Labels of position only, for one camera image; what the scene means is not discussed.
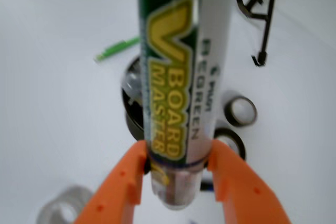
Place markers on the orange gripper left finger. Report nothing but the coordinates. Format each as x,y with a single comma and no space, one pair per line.
120,192

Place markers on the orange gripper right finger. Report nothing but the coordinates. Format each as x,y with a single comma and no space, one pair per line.
245,197

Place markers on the red whiteboard marker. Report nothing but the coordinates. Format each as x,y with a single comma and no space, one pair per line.
183,46

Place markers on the black mesh pen holder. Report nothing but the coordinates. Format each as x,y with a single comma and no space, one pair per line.
131,90

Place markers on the clear tape roll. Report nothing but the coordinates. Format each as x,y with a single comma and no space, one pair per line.
66,207

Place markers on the large black tape roll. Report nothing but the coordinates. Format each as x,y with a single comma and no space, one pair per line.
231,139

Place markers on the small black tape roll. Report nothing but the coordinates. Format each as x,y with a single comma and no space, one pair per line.
240,112

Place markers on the green mechanical pencil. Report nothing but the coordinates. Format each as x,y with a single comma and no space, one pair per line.
116,48

